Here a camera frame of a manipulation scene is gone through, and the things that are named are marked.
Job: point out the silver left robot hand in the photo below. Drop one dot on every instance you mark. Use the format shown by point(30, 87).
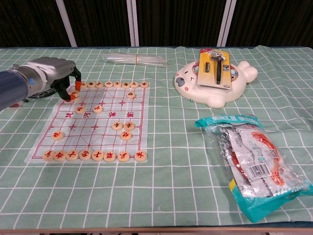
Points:
point(56, 67)

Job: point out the red chariot xiangqi piece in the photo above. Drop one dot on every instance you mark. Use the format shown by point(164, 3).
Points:
point(74, 93)
point(140, 156)

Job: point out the blue grey left robot arm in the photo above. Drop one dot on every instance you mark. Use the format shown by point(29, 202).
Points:
point(12, 85)

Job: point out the red soldier xiangqi piece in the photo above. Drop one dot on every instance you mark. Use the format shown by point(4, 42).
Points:
point(80, 110)
point(98, 109)

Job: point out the red cannon xiangqi piece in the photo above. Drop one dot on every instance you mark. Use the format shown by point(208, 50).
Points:
point(58, 135)
point(125, 135)

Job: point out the red elephant xiangqi piece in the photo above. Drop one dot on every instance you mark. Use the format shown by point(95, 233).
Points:
point(109, 156)
point(60, 156)

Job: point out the red horse xiangqi piece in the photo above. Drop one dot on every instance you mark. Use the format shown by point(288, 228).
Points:
point(123, 156)
point(48, 155)

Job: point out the red advisor xiangqi piece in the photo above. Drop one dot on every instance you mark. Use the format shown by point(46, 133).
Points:
point(97, 155)
point(72, 155)

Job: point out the bundle of clear plastic tubes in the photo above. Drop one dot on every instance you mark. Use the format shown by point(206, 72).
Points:
point(137, 59)

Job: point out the translucent xiangqi board sheet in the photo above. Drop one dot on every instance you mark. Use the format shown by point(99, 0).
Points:
point(97, 137)

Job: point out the green checked tablecloth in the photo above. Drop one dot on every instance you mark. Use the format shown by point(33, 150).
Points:
point(171, 122)

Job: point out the yellow razor blister pack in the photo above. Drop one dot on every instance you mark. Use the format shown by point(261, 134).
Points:
point(206, 77)

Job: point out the white seal shaped toy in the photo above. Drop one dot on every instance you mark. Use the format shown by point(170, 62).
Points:
point(220, 95)

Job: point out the teal clear snack bag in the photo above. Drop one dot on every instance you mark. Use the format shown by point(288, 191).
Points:
point(254, 166)

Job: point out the white partition frame post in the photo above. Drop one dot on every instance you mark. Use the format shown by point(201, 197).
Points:
point(135, 22)
point(66, 22)
point(227, 22)

